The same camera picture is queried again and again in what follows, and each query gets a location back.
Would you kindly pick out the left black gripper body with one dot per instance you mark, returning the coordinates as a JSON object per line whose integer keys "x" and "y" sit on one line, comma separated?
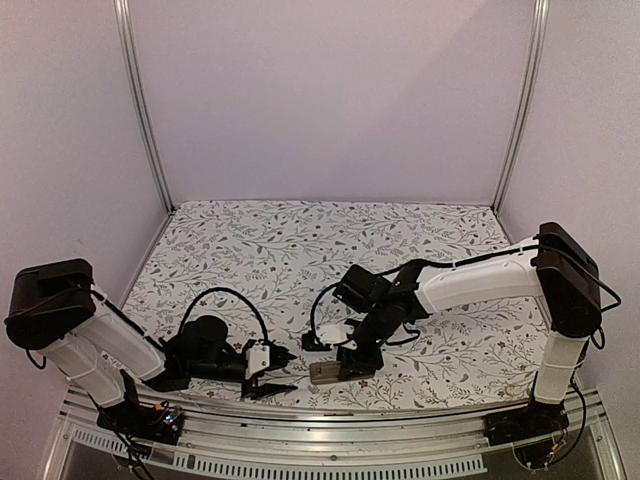
{"x": 252, "y": 387}

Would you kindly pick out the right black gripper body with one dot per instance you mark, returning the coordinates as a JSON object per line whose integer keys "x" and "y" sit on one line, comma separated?
{"x": 372, "y": 360}

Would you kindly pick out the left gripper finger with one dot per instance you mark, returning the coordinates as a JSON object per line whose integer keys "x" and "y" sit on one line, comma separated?
{"x": 268, "y": 390}
{"x": 279, "y": 358}

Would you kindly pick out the white remote control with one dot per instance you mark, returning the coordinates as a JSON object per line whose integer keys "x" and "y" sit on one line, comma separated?
{"x": 325, "y": 373}

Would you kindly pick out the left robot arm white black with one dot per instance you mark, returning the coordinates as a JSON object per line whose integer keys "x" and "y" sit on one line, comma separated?
{"x": 58, "y": 311}

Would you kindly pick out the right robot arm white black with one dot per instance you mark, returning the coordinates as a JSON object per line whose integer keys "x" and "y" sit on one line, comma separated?
{"x": 550, "y": 267}

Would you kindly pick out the floral patterned table mat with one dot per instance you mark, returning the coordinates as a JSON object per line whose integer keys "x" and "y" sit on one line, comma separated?
{"x": 263, "y": 268}

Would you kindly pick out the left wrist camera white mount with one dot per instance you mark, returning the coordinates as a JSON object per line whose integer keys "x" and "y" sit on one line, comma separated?
{"x": 257, "y": 357}

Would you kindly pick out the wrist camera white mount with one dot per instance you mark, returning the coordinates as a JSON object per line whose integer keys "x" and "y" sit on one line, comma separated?
{"x": 257, "y": 357}
{"x": 326, "y": 337}

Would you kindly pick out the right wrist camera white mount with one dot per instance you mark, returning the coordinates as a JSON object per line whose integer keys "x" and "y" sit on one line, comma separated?
{"x": 326, "y": 337}

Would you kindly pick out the front aluminium rail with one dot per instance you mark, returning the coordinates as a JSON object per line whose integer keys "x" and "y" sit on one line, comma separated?
{"x": 241, "y": 440}

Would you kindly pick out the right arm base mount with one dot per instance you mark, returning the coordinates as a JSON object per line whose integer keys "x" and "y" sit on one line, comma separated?
{"x": 532, "y": 420}

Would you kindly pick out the left aluminium frame post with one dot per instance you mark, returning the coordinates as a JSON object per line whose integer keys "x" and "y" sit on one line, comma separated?
{"x": 136, "y": 86}

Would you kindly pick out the aluminium frame post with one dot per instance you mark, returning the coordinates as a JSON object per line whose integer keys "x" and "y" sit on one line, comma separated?
{"x": 532, "y": 64}
{"x": 136, "y": 86}

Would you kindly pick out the right aluminium frame post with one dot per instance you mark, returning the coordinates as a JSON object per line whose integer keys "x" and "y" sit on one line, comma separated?
{"x": 532, "y": 64}

